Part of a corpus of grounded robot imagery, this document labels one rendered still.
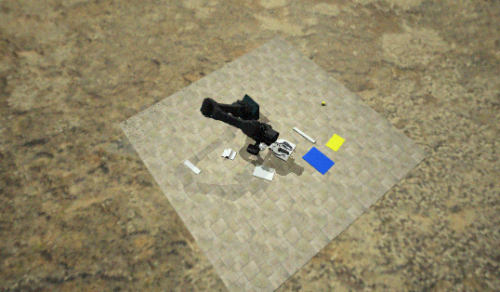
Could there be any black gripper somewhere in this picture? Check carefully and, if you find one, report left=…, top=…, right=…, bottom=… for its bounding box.
left=246, top=123, right=272, bottom=156

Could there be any white flat bar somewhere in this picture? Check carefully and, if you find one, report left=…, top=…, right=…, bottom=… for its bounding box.
left=184, top=160, right=201, bottom=175

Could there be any yellow flat square plate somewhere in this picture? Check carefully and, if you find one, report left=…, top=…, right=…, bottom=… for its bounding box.
left=326, top=134, right=345, bottom=152

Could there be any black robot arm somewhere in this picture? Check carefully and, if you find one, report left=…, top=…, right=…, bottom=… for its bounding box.
left=200, top=98, right=280, bottom=146

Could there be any blue flat rectangular plate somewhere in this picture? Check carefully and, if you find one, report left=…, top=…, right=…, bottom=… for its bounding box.
left=302, top=147, right=335, bottom=175

